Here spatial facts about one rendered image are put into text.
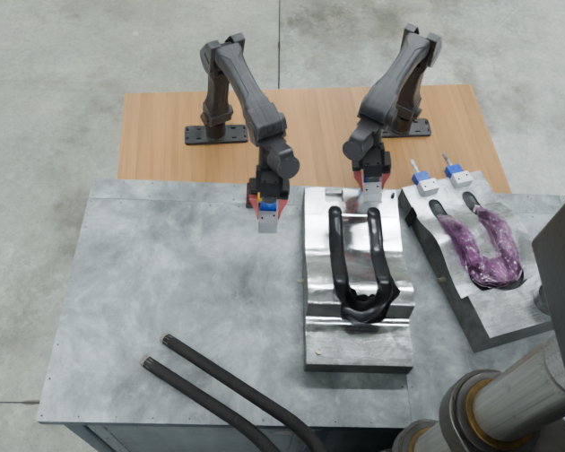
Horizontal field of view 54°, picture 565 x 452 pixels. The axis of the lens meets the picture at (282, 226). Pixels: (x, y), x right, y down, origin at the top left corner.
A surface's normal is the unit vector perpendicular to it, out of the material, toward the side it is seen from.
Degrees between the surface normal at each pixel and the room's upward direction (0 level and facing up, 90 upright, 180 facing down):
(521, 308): 0
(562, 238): 90
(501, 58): 0
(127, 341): 0
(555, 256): 90
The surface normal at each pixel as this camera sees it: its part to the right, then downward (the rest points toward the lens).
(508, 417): -0.76, 0.53
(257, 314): 0.05, -0.53
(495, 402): -0.99, 0.09
